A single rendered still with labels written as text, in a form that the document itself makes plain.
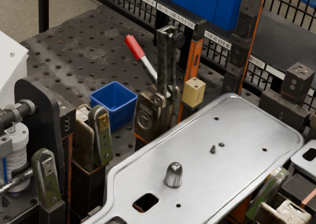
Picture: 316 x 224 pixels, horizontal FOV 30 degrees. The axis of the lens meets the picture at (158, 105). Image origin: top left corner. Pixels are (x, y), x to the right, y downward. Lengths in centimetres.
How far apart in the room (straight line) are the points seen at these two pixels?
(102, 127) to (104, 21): 106
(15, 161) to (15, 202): 9
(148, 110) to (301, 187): 35
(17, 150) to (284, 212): 49
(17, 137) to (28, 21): 241
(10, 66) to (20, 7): 206
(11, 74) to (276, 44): 68
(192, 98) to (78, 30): 88
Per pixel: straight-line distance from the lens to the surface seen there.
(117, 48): 201
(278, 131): 132
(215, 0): 154
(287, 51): 153
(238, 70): 148
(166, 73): 120
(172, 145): 122
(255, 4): 138
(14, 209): 114
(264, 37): 156
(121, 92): 171
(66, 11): 356
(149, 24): 204
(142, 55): 124
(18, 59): 153
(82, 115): 116
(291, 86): 138
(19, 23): 343
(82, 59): 195
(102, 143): 116
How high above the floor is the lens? 183
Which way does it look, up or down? 39 degrees down
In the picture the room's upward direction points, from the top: 8 degrees clockwise
